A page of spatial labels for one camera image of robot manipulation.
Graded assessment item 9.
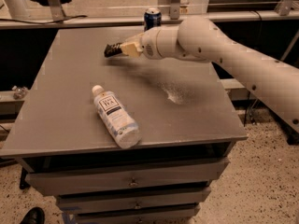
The black rxbar chocolate bar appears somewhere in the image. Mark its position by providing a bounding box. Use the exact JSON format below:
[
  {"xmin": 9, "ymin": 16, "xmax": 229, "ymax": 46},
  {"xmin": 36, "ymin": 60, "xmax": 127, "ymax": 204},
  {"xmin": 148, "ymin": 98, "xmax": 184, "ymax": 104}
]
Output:
[{"xmin": 104, "ymin": 43, "xmax": 122, "ymax": 58}]

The grey drawer cabinet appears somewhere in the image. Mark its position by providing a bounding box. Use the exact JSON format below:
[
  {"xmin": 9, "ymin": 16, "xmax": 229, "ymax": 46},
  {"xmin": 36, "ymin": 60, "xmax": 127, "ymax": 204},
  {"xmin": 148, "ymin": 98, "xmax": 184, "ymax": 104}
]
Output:
[{"xmin": 1, "ymin": 27, "xmax": 246, "ymax": 224}]

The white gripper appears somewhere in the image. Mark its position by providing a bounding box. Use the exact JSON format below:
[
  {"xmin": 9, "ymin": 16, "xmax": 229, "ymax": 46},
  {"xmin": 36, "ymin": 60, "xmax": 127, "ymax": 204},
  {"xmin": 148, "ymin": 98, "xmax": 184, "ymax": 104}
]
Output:
[{"xmin": 121, "ymin": 26, "xmax": 184, "ymax": 60}]

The crumpled clear wrapper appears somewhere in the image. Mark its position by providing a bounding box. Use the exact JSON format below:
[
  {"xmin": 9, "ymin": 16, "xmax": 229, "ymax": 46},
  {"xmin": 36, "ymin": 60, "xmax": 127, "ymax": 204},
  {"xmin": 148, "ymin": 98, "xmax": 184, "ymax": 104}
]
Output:
[{"xmin": 12, "ymin": 86, "xmax": 28, "ymax": 100}]

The black cable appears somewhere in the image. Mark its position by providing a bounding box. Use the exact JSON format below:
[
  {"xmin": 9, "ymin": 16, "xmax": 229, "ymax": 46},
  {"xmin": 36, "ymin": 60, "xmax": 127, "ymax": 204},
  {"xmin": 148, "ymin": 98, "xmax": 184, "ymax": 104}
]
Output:
[{"xmin": 0, "ymin": 14, "xmax": 88, "ymax": 25}]

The black shoe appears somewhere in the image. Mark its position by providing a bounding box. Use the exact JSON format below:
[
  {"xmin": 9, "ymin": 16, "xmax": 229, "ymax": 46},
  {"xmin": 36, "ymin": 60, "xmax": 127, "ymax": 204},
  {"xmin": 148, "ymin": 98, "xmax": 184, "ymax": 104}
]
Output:
[{"xmin": 20, "ymin": 207, "xmax": 45, "ymax": 224}]

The white tea bottle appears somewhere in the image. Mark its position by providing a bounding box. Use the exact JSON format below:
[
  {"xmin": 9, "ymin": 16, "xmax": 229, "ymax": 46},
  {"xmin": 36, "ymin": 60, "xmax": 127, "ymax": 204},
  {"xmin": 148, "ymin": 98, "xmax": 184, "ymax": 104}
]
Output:
[{"xmin": 91, "ymin": 84, "xmax": 142, "ymax": 150}]

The blue soda can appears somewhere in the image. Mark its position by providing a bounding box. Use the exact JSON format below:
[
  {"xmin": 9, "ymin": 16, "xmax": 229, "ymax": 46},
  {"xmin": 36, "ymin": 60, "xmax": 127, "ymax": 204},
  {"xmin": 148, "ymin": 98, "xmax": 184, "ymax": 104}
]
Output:
[{"xmin": 144, "ymin": 7, "xmax": 162, "ymax": 31}]

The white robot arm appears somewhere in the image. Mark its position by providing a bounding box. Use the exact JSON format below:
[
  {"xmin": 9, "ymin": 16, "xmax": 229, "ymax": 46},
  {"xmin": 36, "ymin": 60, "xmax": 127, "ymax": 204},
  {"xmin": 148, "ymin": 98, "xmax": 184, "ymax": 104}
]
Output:
[{"xmin": 121, "ymin": 17, "xmax": 299, "ymax": 132}]

